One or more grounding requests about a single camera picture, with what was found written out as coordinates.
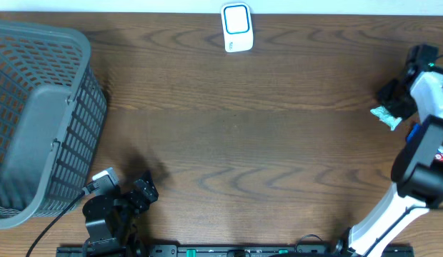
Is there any teal wet wipes pack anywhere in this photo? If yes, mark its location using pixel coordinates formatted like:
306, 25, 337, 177
370, 106, 402, 131

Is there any red snack packet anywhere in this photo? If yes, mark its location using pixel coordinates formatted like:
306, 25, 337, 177
434, 152, 443, 163

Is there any blue Oreo cookie pack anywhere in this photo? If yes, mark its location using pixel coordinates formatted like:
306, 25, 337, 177
406, 123, 422, 143

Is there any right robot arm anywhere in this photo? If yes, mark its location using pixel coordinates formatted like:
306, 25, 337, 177
332, 44, 443, 256

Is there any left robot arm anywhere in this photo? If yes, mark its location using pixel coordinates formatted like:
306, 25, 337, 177
82, 168, 159, 256

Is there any grey plastic mesh basket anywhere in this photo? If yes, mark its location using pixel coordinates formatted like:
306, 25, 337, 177
0, 19, 107, 230

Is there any black left camera cable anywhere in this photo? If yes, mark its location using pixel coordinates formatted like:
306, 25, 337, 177
24, 191, 87, 257

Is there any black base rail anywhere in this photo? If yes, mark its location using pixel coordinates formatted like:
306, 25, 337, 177
56, 243, 415, 257

